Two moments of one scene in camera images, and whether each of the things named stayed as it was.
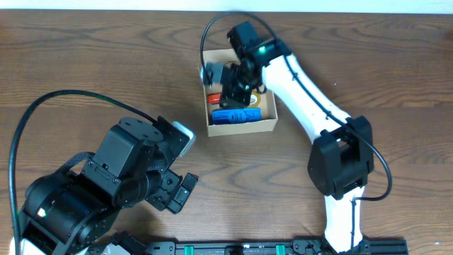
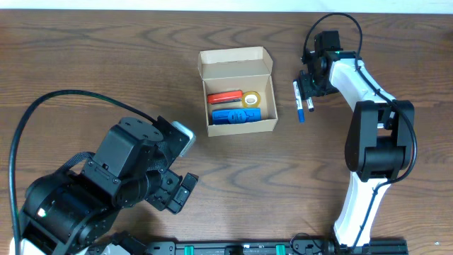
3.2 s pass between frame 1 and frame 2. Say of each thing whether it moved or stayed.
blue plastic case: stayed
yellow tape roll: stayed
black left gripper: stayed
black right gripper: moved
